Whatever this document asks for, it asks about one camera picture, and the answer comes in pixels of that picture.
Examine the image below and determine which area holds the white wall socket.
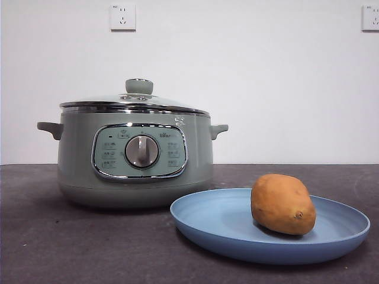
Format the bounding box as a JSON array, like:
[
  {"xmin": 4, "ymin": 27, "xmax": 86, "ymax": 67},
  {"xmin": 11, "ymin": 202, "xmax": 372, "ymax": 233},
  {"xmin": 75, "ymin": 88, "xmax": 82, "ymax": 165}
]
[
  {"xmin": 361, "ymin": 5, "xmax": 379, "ymax": 33},
  {"xmin": 110, "ymin": 4, "xmax": 137, "ymax": 32}
]

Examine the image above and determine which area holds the pale green electric steamer pot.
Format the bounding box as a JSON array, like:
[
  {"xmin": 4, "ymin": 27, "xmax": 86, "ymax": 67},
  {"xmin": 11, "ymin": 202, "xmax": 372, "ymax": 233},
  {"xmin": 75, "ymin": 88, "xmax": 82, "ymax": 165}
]
[{"xmin": 36, "ymin": 113, "xmax": 229, "ymax": 209}]

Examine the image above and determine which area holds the brown potato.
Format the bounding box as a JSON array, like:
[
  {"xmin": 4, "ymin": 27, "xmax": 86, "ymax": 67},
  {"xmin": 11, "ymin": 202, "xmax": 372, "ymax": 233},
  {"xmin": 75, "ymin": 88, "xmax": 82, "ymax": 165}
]
[{"xmin": 250, "ymin": 173, "xmax": 317, "ymax": 237}]

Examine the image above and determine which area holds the blue round plate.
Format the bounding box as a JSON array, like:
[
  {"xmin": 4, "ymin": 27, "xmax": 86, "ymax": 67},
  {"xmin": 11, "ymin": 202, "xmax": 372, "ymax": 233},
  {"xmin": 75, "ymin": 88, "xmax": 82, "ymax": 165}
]
[{"xmin": 169, "ymin": 188, "xmax": 371, "ymax": 266}]

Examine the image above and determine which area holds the glass lid with green knob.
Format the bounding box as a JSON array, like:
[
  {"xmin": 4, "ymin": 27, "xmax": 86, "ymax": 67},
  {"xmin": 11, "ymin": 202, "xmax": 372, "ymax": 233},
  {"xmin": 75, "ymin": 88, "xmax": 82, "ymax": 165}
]
[{"xmin": 59, "ymin": 78, "xmax": 209, "ymax": 118}]

